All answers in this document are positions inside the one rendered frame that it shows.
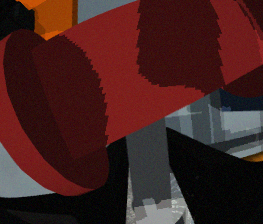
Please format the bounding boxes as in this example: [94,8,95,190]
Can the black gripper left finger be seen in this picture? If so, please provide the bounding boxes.
[0,137,130,224]

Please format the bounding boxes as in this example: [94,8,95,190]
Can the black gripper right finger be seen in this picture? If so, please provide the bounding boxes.
[166,128,263,224]

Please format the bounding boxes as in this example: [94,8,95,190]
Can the blue rectangular frame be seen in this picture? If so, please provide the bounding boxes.
[219,88,263,112]

